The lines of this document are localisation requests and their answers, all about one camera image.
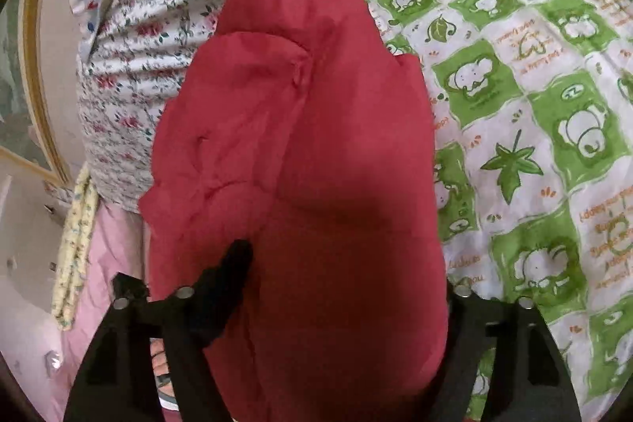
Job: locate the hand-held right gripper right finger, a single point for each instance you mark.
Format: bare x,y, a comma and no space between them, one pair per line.
462,318

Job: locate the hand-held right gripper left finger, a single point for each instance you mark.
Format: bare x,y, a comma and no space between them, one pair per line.
217,293

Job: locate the red quilted jacket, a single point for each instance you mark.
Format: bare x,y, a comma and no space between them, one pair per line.
306,204

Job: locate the person's foot in slipper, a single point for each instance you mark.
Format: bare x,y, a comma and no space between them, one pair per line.
163,367

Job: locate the pink quilt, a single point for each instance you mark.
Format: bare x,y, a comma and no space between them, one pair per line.
109,254

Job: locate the yellow printed cloth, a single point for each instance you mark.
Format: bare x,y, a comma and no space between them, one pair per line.
74,244

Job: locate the green printed blanket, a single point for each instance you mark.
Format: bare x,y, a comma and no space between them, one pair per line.
519,155

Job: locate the white furniture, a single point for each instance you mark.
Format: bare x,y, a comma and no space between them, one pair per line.
24,244

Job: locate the floral quilt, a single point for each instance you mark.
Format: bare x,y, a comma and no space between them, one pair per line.
148,56

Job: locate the gold picture frame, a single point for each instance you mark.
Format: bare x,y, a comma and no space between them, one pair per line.
34,81

